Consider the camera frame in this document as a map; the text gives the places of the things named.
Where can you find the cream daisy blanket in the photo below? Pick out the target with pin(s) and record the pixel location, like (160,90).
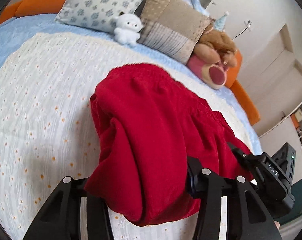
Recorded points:
(46,128)

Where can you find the blue floral pillow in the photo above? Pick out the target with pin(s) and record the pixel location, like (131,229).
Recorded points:
(95,14)

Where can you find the beige patchwork pillow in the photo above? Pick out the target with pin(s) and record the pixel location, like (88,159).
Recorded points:
(172,27)

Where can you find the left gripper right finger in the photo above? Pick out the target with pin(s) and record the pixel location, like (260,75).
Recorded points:
(229,206)

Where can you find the pink strawberry bear plush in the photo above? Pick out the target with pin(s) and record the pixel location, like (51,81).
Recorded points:
(214,75)

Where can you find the blue party hat plush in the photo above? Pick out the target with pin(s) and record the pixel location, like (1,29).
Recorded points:
(219,24)

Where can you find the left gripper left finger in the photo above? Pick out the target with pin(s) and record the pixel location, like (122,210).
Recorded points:
(59,216)

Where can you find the white door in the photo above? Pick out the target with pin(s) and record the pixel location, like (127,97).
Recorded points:
(264,71)

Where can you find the wall socket with cable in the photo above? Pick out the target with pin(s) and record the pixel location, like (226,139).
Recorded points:
(248,24)

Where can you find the light blue bedspread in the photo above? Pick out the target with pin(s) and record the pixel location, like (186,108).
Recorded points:
(15,31)

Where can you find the red knit sweater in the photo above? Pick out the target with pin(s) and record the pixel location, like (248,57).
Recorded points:
(148,125)

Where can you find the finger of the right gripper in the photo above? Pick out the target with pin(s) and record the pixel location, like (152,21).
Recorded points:
(249,162)

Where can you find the white plush lamb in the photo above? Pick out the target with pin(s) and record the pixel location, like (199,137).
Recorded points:
(127,29)

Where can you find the person's left hand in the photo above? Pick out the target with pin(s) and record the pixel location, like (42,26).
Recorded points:
(277,224)

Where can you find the brown teddy bear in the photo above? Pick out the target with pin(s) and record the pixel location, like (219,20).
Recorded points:
(216,47)

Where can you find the white wardrobe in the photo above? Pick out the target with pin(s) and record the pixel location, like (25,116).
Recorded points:
(288,130)

